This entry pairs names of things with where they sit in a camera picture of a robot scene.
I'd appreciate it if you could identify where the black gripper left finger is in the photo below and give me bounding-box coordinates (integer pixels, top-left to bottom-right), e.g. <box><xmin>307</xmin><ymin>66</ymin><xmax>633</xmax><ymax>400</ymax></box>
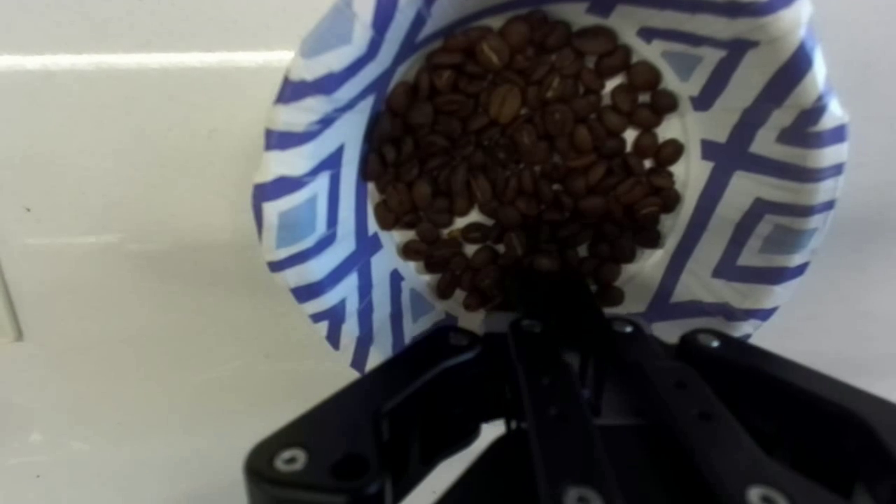
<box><xmin>244</xmin><ymin>274</ymin><xmax>600</xmax><ymax>504</ymax></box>

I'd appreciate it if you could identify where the large coffee bean pile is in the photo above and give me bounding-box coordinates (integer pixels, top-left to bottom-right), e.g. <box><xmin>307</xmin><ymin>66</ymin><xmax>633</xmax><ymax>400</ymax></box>
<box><xmin>362</xmin><ymin>9</ymin><xmax>689</xmax><ymax>317</ymax></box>

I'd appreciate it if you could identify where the blue patterned paper bowl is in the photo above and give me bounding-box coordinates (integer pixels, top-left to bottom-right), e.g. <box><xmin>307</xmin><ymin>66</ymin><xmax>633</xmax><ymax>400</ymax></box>
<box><xmin>248</xmin><ymin>0</ymin><xmax>854</xmax><ymax>379</ymax></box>

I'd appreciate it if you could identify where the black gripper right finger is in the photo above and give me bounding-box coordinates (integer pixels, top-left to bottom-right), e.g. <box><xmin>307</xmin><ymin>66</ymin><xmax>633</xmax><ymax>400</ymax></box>
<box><xmin>556</xmin><ymin>274</ymin><xmax>896</xmax><ymax>504</ymax></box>

